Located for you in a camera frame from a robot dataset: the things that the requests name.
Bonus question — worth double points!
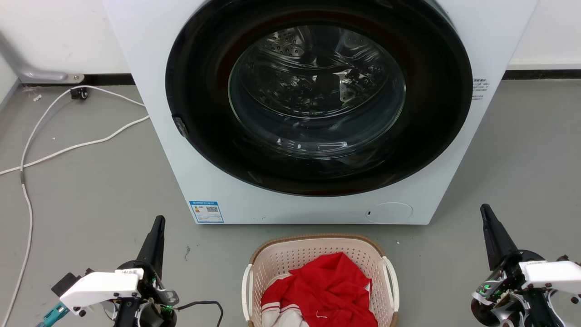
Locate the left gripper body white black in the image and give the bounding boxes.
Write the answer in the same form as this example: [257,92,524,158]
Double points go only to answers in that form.
[59,260,180,327]

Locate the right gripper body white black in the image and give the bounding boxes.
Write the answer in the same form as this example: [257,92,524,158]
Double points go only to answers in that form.
[471,249,581,327]

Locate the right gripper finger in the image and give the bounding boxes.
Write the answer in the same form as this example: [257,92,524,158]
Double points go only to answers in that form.
[485,204,521,263]
[480,204,505,272]

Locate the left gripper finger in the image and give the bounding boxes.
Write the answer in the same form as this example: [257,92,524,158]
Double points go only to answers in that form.
[152,216,166,278]
[136,216,162,269]

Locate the beige plastic laundry basket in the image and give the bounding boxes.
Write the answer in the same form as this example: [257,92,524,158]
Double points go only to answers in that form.
[241,233,400,327]

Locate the blue energy label sticker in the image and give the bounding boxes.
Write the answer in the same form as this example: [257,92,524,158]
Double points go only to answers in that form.
[189,200,224,223]

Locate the round white filter cover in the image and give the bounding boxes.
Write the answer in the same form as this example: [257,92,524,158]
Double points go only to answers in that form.
[366,202,414,224]

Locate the black round washer door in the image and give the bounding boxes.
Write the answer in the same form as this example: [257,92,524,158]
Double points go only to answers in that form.
[165,0,473,197]

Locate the white striped garment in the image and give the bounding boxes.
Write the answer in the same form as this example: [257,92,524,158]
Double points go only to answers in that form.
[261,303,310,327]

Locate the small printed text sticker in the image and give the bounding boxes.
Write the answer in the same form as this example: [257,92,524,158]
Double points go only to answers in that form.
[471,78,491,101]

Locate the red garment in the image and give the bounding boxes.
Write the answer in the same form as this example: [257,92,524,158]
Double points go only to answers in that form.
[261,253,379,327]

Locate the white front-load washing machine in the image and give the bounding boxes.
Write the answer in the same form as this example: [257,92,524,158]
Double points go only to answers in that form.
[102,0,538,225]

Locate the grey drain pipe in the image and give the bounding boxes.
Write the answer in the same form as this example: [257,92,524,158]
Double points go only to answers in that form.
[0,32,85,84]

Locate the steel washer drum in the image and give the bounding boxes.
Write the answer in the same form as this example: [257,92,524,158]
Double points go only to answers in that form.
[228,25,406,159]

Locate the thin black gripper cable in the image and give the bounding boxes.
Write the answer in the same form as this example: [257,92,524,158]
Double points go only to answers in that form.
[174,300,224,327]

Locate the long white floor cable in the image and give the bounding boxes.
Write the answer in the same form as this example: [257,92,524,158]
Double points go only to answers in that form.
[0,85,146,327]

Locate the white power cable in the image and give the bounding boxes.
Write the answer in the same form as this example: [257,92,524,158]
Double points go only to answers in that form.
[0,115,150,176]

